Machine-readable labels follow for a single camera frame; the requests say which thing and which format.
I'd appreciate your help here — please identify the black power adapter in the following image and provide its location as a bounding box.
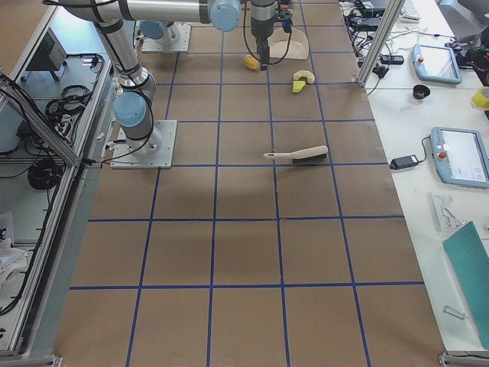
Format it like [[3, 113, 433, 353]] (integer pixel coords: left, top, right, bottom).
[[389, 154, 420, 171]]

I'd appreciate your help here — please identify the aluminium frame post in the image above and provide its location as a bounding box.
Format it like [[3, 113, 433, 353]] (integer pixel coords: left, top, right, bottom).
[[357, 0, 404, 87]]

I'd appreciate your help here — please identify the beige hand brush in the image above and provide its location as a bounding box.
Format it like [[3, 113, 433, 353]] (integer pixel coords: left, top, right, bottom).
[[263, 145, 329, 164]]

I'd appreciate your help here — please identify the beige dustpan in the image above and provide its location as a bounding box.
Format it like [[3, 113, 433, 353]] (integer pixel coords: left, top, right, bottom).
[[268, 28, 309, 60]]

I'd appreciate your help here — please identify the teal board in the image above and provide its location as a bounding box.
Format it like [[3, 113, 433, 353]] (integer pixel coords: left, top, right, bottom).
[[442, 222, 488, 349]]

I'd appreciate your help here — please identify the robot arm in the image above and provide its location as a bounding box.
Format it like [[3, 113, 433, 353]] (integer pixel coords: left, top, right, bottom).
[[43, 1, 293, 89], [140, 20, 180, 47]]

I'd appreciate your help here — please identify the clear plastic bag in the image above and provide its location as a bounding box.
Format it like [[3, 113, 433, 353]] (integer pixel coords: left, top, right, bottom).
[[429, 193, 467, 232]]

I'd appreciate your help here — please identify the near teach pendant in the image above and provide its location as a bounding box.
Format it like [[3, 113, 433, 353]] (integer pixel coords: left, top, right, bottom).
[[430, 127, 488, 189]]

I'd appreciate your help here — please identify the coiled black cable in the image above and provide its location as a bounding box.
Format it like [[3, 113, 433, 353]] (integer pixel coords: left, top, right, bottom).
[[28, 157, 59, 191]]

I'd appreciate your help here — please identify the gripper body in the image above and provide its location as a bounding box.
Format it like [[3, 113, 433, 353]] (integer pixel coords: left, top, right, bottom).
[[256, 8, 293, 54]]

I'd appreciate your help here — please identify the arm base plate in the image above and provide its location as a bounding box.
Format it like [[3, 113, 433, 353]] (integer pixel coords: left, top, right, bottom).
[[110, 120, 178, 169], [142, 23, 192, 54]]

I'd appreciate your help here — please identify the teach pendant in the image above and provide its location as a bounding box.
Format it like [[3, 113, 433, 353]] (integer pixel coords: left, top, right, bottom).
[[412, 44, 462, 85], [430, 127, 488, 189]]

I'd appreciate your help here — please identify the yellow tape roll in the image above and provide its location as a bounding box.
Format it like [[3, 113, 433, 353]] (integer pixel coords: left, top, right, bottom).
[[471, 86, 489, 110]]

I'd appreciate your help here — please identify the grey control box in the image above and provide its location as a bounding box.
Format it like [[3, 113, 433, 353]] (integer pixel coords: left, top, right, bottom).
[[21, 28, 67, 81]]

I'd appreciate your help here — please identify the far teach pendant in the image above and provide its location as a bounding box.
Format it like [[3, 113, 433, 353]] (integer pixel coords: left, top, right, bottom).
[[412, 44, 462, 85]]

